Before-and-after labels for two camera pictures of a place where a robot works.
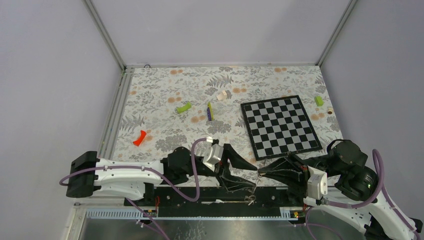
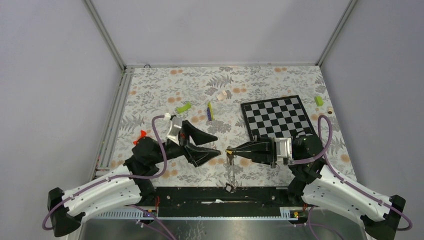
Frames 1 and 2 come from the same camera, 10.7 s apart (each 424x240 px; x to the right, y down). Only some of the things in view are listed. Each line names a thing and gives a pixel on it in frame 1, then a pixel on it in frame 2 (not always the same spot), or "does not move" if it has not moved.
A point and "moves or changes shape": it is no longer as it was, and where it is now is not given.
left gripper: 232,183 to 196,155
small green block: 319,101 does not move
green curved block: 187,106 does not move
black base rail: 224,202 does not move
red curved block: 142,135 does not move
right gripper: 288,171 to 262,151
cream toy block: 222,96 does not move
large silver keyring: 250,199 moves or changes shape
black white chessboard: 279,126 does not move
